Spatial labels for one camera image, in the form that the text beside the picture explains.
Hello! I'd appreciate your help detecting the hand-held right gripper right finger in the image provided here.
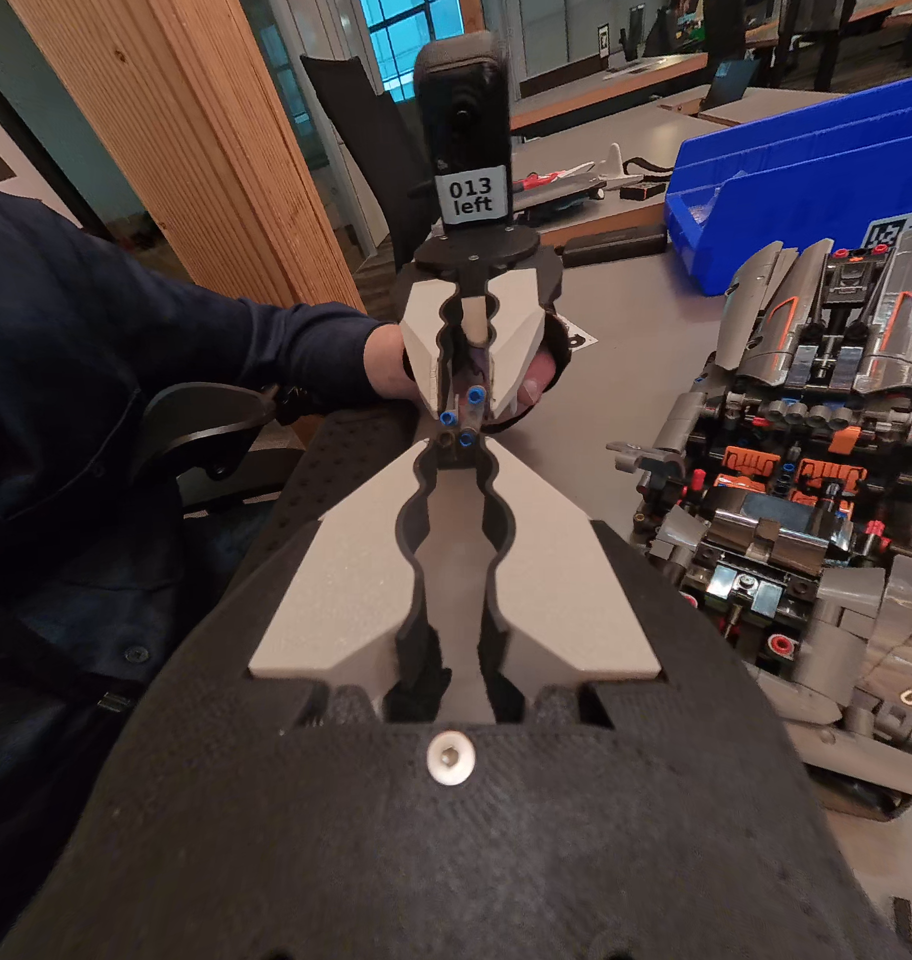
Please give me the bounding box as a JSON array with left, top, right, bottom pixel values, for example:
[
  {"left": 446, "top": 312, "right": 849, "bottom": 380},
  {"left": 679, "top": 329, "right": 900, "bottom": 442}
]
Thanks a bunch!
[{"left": 478, "top": 435, "right": 663, "bottom": 725}]

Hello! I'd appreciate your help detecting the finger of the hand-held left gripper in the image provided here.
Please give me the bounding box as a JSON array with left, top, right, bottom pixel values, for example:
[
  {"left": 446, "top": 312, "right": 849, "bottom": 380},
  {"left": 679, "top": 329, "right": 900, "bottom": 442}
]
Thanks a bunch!
[
  {"left": 483, "top": 266, "right": 552, "bottom": 417},
  {"left": 398, "top": 279, "right": 459, "bottom": 421}
]

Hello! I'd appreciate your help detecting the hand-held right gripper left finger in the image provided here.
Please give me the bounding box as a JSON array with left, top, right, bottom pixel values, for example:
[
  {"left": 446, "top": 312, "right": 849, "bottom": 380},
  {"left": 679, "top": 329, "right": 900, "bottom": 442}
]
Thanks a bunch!
[{"left": 247, "top": 438, "right": 451, "bottom": 725}]

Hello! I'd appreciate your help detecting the small black lego assembly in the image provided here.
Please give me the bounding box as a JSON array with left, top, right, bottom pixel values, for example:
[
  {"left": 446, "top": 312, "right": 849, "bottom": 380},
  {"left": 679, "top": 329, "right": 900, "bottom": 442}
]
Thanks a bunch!
[{"left": 437, "top": 386, "right": 491, "bottom": 470}]

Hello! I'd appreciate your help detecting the person's left forearm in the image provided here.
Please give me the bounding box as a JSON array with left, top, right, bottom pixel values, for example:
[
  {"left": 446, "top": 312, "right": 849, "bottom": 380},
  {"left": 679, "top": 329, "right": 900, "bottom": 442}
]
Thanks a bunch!
[{"left": 0, "top": 183, "right": 386, "bottom": 421}]

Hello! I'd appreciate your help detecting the grey lego car section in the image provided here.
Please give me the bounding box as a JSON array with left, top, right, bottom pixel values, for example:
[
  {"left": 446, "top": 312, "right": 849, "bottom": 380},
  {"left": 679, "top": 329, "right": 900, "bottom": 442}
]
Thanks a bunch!
[{"left": 606, "top": 442, "right": 912, "bottom": 819}]

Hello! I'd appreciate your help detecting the person's left hand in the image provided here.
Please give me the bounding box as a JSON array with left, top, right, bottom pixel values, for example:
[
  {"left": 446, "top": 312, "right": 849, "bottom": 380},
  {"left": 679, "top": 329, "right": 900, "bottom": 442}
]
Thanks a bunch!
[{"left": 364, "top": 318, "right": 562, "bottom": 438}]

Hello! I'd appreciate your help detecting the black office chair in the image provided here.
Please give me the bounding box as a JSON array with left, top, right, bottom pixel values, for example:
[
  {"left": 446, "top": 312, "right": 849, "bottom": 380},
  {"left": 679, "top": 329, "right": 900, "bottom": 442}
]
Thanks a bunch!
[{"left": 298, "top": 54, "right": 427, "bottom": 271}]

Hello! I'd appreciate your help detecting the black power bank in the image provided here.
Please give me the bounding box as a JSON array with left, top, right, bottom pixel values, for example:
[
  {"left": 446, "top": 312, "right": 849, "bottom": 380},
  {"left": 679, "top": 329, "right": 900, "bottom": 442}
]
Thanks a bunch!
[{"left": 561, "top": 223, "right": 669, "bottom": 269}]

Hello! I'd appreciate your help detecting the long grey case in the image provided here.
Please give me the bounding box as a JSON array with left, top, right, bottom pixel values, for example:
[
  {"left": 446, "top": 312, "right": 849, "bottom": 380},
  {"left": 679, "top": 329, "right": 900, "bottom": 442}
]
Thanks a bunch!
[{"left": 512, "top": 168, "right": 607, "bottom": 215}]

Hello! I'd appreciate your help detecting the black perforated board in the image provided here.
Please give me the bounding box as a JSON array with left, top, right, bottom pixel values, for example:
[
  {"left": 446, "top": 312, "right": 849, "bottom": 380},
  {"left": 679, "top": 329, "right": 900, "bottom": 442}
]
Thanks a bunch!
[{"left": 272, "top": 408, "right": 427, "bottom": 541}]

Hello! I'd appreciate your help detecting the black chair armrest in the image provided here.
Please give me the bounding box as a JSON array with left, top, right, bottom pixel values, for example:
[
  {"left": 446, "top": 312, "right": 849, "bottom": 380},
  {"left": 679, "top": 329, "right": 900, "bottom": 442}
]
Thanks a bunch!
[{"left": 129, "top": 381, "right": 307, "bottom": 481}]

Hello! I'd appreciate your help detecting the wooden pillar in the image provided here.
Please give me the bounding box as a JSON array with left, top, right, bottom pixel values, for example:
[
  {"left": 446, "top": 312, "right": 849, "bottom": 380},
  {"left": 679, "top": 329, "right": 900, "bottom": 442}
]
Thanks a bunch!
[{"left": 9, "top": 0, "right": 367, "bottom": 312}]

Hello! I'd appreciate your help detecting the dark laptop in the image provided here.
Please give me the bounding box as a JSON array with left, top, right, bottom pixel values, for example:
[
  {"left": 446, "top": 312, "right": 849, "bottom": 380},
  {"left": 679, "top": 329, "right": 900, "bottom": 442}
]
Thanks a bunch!
[{"left": 699, "top": 58, "right": 761, "bottom": 112}]

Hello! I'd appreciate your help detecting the blue storage bin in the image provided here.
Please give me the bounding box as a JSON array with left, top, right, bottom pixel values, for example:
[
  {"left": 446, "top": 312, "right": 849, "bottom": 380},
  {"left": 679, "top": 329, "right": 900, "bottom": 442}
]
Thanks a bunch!
[{"left": 663, "top": 93, "right": 912, "bottom": 277}]

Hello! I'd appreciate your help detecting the black white marker poster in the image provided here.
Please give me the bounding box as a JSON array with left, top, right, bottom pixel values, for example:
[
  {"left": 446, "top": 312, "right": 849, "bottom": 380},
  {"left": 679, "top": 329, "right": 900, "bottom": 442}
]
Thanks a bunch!
[{"left": 0, "top": 97, "right": 82, "bottom": 226}]

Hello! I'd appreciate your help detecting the white plastic bracket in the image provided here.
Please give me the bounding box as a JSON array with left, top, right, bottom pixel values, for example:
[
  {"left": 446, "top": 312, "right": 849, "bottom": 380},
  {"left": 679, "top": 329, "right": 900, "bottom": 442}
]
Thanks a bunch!
[{"left": 568, "top": 142, "right": 645, "bottom": 192}]

